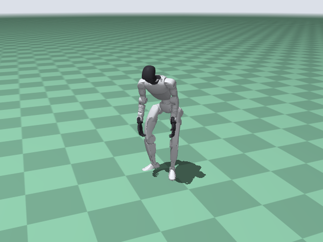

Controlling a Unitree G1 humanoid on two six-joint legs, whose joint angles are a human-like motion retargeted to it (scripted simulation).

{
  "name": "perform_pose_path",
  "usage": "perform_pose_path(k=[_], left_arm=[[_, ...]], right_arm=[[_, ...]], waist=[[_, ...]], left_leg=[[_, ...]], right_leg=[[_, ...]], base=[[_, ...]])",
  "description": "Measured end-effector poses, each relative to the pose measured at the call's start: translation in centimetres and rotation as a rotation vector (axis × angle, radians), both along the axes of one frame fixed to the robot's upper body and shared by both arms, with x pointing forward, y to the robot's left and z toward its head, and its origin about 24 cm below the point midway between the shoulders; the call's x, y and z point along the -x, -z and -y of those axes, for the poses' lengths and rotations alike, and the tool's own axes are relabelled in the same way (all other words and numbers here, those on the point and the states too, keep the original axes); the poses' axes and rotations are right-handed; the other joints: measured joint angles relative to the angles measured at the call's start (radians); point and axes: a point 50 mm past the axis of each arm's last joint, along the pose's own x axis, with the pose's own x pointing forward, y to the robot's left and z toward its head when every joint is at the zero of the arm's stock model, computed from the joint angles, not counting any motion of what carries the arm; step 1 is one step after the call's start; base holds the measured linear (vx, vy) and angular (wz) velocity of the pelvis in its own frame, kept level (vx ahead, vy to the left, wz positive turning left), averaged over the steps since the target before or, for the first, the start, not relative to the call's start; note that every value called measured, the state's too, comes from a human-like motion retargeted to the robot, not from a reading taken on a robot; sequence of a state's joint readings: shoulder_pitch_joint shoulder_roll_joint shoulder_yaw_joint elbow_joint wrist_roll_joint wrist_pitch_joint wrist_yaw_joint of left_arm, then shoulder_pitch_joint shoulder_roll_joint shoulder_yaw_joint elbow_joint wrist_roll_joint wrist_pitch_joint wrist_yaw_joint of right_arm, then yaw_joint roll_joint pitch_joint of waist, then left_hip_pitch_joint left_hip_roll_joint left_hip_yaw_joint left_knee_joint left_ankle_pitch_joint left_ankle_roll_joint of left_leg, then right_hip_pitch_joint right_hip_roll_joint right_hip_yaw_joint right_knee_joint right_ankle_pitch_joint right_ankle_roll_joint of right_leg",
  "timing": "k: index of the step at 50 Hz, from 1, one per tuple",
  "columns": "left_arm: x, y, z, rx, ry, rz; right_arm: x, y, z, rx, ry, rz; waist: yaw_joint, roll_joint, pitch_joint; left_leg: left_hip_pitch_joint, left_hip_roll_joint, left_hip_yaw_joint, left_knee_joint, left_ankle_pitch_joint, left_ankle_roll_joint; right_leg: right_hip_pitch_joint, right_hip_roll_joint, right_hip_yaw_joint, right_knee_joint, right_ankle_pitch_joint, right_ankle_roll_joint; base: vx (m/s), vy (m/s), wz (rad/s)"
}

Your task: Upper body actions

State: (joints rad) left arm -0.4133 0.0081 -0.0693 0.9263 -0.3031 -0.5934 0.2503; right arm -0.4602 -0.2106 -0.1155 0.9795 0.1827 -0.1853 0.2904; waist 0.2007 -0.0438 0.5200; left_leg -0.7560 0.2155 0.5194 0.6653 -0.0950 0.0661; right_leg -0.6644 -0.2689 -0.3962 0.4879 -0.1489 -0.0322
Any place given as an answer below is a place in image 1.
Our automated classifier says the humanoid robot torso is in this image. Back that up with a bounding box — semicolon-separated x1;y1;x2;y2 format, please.
144;75;173;113

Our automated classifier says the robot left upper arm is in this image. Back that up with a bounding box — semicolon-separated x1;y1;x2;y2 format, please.
164;78;178;104

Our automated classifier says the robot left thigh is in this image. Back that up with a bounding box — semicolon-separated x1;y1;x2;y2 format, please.
170;107;183;148

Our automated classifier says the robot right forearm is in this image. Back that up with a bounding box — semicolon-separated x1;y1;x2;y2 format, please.
137;103;145;122

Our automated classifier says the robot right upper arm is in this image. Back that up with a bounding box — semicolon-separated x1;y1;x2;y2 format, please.
137;79;147;104

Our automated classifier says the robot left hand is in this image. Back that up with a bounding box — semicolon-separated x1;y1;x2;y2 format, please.
169;117;177;138

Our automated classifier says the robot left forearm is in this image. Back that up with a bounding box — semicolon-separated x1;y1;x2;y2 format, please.
170;98;179;121

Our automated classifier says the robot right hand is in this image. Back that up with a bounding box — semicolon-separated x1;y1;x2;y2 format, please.
137;117;146;137

